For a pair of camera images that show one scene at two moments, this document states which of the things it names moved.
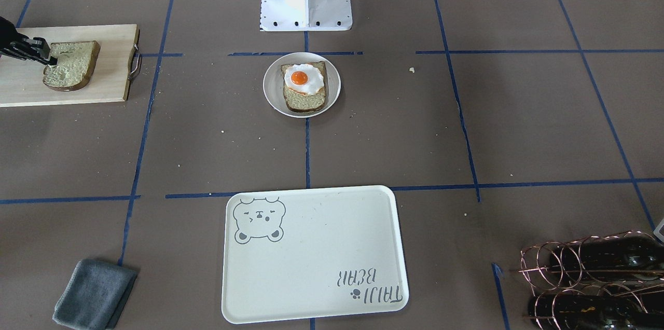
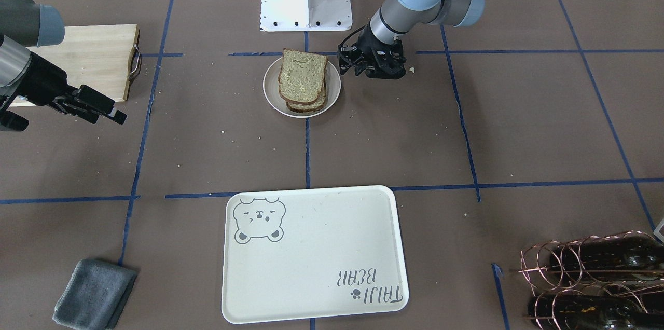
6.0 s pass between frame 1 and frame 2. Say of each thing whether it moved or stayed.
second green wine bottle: stayed
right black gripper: moved
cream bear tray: stayed
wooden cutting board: stayed
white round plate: stayed
